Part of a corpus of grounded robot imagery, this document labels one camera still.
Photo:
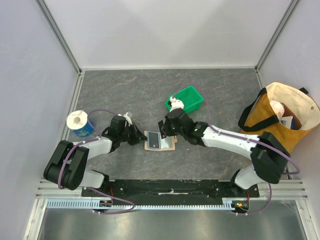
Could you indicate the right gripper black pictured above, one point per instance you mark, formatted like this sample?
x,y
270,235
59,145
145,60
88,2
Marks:
x,y
165,128

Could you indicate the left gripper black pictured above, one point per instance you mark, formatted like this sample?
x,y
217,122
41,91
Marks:
x,y
137,137

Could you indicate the beige leather card holder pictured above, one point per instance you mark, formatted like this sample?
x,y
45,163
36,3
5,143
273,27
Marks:
x,y
166,144

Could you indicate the green plastic bin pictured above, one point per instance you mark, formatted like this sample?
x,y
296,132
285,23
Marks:
x,y
190,97

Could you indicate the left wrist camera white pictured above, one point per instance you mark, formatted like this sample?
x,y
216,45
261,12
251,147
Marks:
x,y
127,116

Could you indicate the mustard canvas tote bag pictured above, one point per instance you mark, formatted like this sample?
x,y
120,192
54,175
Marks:
x,y
259,116

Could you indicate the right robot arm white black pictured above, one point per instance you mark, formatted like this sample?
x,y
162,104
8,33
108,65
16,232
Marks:
x,y
268,157

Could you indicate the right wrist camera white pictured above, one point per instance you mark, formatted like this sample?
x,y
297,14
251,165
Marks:
x,y
175,103

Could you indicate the slotted cable duct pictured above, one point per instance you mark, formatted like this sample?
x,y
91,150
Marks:
x,y
102,204

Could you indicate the items inside tote bag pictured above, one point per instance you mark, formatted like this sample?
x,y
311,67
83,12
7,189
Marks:
x,y
285,115

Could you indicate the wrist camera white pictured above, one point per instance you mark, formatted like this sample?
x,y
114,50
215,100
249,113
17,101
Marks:
x,y
127,116
175,103

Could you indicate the toilet paper roll blue wrapper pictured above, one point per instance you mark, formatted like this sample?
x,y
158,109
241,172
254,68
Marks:
x,y
77,121

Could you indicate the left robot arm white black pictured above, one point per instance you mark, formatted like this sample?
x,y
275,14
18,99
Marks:
x,y
67,165

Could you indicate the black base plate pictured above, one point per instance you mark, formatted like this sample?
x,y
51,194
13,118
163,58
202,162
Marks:
x,y
175,191

